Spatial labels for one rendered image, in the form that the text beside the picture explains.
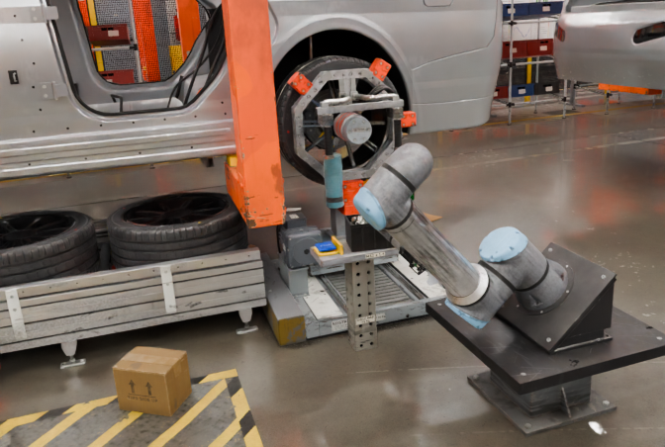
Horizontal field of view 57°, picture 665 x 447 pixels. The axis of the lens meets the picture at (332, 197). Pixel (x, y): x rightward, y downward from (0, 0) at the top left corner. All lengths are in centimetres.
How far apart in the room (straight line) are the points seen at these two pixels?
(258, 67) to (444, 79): 122
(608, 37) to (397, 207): 353
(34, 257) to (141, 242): 43
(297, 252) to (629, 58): 292
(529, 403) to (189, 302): 145
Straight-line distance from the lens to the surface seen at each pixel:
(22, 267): 287
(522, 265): 208
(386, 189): 161
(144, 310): 279
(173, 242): 281
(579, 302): 214
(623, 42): 488
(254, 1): 251
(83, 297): 279
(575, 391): 237
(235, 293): 280
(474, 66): 346
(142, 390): 243
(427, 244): 177
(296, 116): 294
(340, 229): 330
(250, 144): 254
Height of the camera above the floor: 134
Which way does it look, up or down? 16 degrees down
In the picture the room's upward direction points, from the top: 3 degrees counter-clockwise
